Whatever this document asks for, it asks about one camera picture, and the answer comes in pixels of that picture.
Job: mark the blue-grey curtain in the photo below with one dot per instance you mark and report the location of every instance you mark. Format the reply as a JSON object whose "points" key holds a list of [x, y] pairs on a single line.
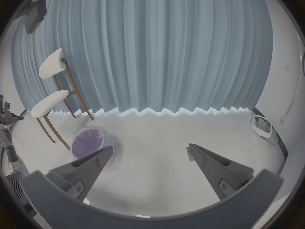
{"points": [[154, 44]]}

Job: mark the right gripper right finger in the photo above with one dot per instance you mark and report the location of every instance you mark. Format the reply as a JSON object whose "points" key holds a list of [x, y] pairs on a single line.
{"points": [[226, 176]]}

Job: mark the white plastic tub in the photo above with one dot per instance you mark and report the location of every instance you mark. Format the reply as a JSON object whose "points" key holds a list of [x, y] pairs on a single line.
{"points": [[256, 127]]}

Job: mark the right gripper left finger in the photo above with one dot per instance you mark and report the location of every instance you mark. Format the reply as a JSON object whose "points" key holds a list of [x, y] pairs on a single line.
{"points": [[78, 176]]}

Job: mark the white cushioned wooden chair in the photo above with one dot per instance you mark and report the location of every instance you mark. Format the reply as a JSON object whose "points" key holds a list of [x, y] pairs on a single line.
{"points": [[50, 64]]}

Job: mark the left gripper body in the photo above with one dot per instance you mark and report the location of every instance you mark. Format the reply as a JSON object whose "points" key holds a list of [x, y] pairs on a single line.
{"points": [[6, 118]]}

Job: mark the purple plastic bag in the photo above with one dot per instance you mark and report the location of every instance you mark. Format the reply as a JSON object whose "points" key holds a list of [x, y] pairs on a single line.
{"points": [[88, 139]]}

